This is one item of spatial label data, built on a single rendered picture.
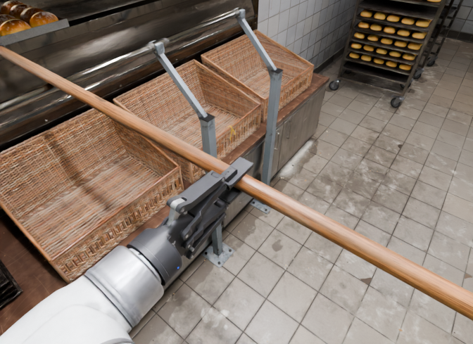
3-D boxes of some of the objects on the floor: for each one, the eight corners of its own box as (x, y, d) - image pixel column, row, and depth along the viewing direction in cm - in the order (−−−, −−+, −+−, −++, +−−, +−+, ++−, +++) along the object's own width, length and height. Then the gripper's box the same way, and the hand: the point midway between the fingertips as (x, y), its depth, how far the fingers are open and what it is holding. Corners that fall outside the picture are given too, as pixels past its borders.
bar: (84, 330, 144) (-114, 141, 63) (241, 181, 216) (244, 3, 135) (124, 378, 130) (-63, 214, 49) (278, 201, 203) (305, 17, 122)
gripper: (109, 217, 36) (229, 125, 50) (139, 278, 47) (230, 189, 61) (150, 250, 33) (267, 142, 46) (172, 307, 44) (261, 207, 57)
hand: (235, 179), depth 52 cm, fingers closed on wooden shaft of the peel, 3 cm apart
